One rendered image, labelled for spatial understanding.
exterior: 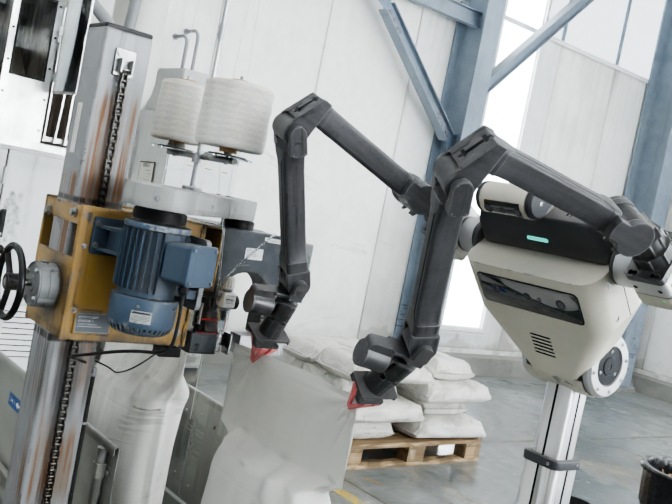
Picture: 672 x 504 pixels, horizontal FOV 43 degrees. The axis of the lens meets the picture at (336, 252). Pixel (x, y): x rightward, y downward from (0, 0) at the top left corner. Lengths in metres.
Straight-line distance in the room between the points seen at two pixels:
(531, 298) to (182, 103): 0.98
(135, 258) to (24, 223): 2.99
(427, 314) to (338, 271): 5.99
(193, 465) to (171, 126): 1.27
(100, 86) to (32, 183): 2.81
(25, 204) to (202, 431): 2.26
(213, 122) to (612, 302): 0.96
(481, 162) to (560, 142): 8.14
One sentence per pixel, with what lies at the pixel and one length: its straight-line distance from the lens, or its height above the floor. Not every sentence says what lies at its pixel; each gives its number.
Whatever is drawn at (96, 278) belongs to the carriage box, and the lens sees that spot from 2.07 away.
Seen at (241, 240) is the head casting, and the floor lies 1.31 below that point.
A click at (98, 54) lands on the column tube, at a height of 1.68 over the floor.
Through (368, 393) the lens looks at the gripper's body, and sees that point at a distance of 1.81.
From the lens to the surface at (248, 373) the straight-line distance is 2.22.
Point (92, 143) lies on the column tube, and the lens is 2.09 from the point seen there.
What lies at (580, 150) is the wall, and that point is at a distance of 9.92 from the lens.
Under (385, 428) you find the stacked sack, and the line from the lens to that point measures 5.22.
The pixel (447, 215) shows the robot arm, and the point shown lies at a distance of 1.55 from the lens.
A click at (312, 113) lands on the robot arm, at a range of 1.91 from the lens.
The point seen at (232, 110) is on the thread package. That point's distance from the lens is 1.97.
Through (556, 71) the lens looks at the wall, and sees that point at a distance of 9.51.
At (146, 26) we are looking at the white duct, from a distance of 5.43.
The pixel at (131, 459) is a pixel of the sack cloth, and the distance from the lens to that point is 2.57.
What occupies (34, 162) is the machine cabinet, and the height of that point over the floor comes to 1.36.
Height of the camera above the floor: 1.45
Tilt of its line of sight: 3 degrees down
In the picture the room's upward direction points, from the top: 11 degrees clockwise
